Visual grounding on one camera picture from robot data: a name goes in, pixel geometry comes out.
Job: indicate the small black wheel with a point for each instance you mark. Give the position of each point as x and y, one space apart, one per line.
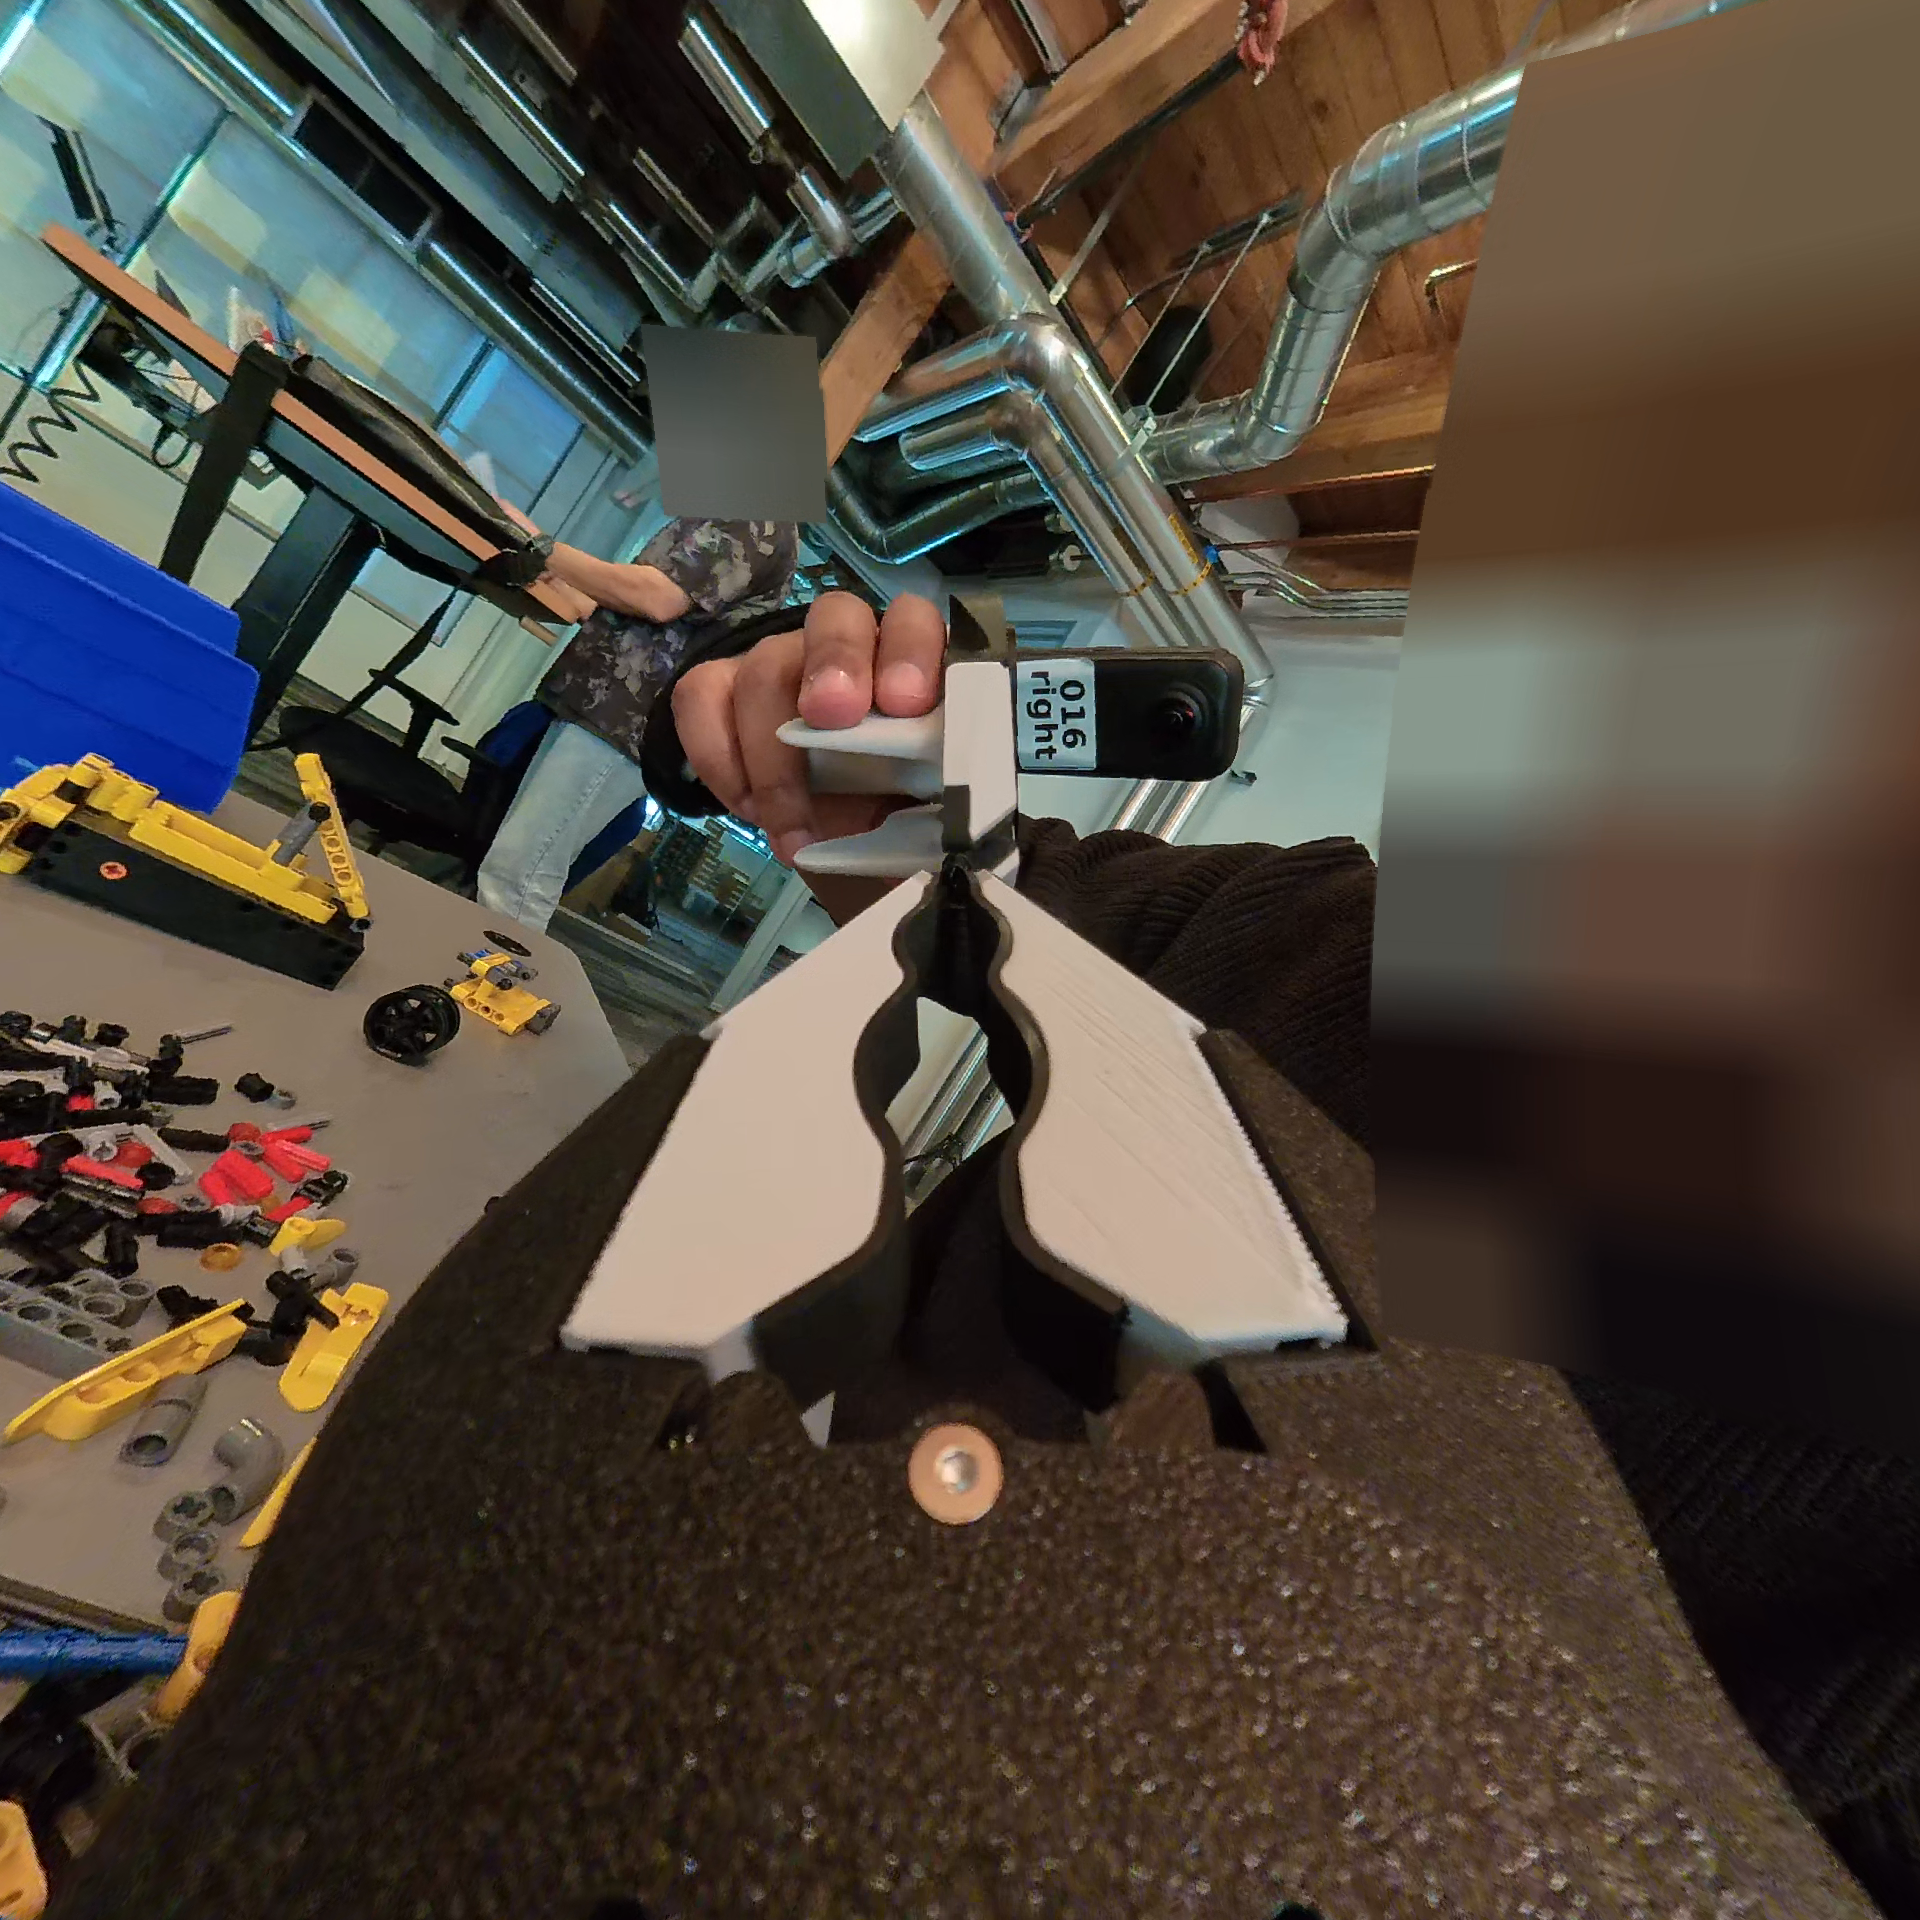
411 1024

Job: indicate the wooden post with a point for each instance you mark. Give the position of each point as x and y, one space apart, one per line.
886 345

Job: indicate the pile of black red pins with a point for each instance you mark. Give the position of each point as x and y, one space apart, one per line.
119 1155

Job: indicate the blue plastic bin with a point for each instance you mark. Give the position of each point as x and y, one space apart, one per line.
107 661

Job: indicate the small yellow wheeled assembly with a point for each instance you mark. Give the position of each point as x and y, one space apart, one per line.
504 991

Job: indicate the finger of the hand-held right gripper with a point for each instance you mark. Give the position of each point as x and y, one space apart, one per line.
983 727
1001 844

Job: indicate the black office chair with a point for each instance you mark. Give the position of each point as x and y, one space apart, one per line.
421 781

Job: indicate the pile of mixed brick parts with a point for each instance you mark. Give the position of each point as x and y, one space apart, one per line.
91 1305

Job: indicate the dark grey bent beam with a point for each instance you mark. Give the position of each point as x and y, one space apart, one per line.
967 854

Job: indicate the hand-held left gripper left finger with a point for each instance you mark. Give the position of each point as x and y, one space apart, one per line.
751 1184

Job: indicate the wooden-top standing desk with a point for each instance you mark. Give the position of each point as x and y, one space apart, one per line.
323 585

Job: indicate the blue jacket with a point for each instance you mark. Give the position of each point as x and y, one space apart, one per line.
517 734

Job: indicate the yellow black brick model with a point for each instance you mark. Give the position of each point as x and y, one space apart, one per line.
181 885

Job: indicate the metal ceiling ducts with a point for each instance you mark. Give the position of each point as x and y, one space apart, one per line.
1051 375

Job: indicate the person's right hand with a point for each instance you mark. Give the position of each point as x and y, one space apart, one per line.
751 734

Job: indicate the black bag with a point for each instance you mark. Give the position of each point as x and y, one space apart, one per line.
406 451

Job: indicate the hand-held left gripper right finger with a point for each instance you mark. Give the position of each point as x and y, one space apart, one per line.
1155 1184

